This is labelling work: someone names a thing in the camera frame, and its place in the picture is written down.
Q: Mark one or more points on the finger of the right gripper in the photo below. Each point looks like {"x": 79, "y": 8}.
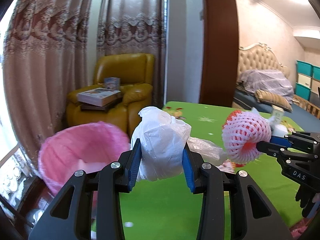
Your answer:
{"x": 298, "y": 139}
{"x": 283, "y": 153}

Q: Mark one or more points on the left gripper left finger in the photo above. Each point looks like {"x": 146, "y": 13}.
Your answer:
{"x": 88, "y": 196}

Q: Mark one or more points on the pink foam fruit net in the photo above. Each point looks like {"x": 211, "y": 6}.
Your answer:
{"x": 241, "y": 132}

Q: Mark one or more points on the white plastic bag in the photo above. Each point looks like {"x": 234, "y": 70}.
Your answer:
{"x": 163, "y": 138}

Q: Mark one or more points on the pink trash bag bin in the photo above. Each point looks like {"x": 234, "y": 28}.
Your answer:
{"x": 87, "y": 147}

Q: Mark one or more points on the small white foam block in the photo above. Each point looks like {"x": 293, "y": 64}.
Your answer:
{"x": 279, "y": 130}

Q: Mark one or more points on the blue bed mattress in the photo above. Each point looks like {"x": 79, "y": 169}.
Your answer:
{"x": 301, "y": 117}

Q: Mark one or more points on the yellow white carton box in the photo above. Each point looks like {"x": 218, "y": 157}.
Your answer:
{"x": 276, "y": 115}

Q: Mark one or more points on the crumpled white foam sheet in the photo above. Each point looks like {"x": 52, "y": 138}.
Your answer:
{"x": 256, "y": 111}

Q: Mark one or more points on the teal storage bins stack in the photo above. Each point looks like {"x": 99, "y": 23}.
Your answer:
{"x": 307, "y": 83}

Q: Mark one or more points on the grey striped duvet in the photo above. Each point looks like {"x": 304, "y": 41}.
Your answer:
{"x": 269, "y": 80}

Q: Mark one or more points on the beige tufted headboard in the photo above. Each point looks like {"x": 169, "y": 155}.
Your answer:
{"x": 261, "y": 57}

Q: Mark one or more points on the green cartoon tablecloth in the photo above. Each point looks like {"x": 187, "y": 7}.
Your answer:
{"x": 253, "y": 216}

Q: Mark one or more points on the brown wooden door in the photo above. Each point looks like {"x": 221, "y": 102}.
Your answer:
{"x": 220, "y": 52}

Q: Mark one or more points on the large flat white box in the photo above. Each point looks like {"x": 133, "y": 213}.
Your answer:
{"x": 99, "y": 96}

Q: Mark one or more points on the small blue picture box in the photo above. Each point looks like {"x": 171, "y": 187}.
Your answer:
{"x": 112, "y": 83}

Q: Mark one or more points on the yellow leather armchair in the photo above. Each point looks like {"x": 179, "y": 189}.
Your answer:
{"x": 136, "y": 85}

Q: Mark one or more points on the left lace curtain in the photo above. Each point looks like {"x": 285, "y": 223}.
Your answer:
{"x": 44, "y": 59}

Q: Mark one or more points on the lace curtain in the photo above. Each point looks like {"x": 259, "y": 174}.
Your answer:
{"x": 44, "y": 59}
{"x": 135, "y": 26}

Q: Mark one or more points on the right lace curtain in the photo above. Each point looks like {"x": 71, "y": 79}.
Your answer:
{"x": 135, "y": 26}

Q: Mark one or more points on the wooden bed rail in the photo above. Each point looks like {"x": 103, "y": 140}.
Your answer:
{"x": 306, "y": 105}

